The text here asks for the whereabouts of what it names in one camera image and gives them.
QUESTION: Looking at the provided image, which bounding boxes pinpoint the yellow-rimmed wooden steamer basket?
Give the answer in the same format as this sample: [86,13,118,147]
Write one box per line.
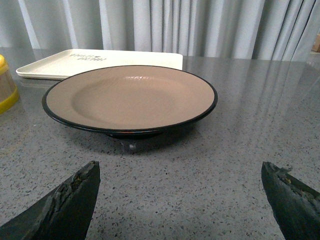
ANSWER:
[0,55,20,114]

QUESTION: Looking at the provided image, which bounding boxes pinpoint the grey pleated curtain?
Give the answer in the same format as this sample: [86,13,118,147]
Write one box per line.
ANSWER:
[0,0,320,62]

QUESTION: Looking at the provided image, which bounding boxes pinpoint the brown plate with black rim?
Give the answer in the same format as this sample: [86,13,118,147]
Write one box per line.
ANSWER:
[42,65,218,138]

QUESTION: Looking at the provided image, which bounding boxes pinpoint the white bear-print tray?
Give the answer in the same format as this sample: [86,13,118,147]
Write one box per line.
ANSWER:
[16,49,183,80]

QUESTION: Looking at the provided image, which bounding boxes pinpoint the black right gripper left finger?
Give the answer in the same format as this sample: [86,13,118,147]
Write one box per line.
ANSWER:
[0,161,101,240]

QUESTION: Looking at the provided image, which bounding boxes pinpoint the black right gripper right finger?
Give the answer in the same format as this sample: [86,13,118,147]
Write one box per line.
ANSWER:
[261,161,320,240]

